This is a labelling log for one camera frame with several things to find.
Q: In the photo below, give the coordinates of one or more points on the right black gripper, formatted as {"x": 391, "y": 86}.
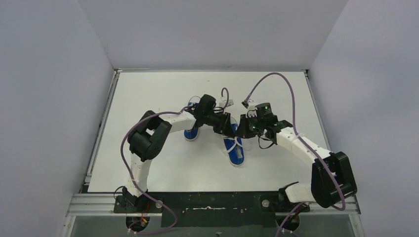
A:
{"x": 242, "y": 132}

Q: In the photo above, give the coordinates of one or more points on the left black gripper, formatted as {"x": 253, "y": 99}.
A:
{"x": 226, "y": 123}

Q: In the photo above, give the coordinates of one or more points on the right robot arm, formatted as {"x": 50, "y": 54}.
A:
{"x": 332, "y": 178}

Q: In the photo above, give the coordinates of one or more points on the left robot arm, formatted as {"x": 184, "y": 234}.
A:
{"x": 147, "y": 138}

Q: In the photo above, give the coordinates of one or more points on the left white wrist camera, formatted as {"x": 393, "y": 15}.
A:
{"x": 226, "y": 103}

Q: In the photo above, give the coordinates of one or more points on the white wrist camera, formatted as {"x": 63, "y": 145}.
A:
{"x": 226, "y": 103}
{"x": 250, "y": 105}

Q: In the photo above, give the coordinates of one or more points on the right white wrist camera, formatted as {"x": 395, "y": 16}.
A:
{"x": 250, "y": 105}

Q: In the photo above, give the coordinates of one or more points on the aluminium frame rail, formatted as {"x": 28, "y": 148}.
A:
{"x": 104, "y": 205}

